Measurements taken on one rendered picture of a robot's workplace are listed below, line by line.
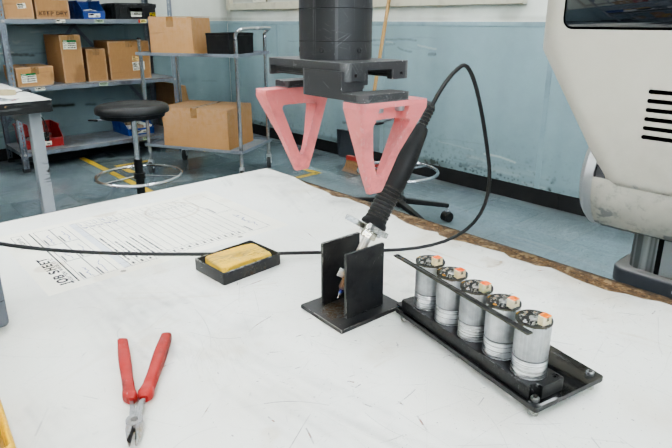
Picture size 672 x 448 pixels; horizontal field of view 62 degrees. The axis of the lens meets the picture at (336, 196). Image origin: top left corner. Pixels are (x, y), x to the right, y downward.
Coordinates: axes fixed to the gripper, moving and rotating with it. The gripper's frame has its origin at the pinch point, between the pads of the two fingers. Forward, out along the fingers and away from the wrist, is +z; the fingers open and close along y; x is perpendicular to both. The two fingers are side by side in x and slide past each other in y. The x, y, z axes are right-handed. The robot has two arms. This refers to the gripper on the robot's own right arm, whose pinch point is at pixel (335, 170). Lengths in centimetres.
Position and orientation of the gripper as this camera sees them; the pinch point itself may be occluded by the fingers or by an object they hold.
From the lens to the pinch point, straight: 47.0
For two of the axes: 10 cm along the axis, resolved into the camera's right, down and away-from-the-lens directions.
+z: 0.0, 9.6, 2.9
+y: 6.3, 2.3, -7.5
